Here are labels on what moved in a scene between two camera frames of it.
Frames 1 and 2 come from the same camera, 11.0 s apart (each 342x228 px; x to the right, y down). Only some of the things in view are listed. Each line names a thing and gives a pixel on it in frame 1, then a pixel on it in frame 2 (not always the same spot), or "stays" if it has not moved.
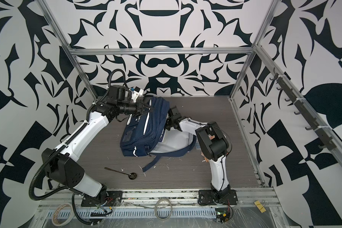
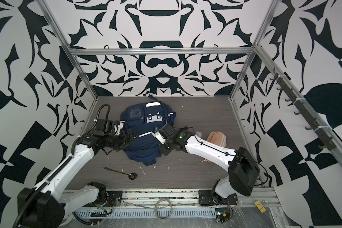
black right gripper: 168,129 to 164,151
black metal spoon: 131,175 stays
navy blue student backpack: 146,134 stays
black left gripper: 140,108 to 124,141
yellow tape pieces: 260,206 stays
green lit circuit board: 222,214 stays
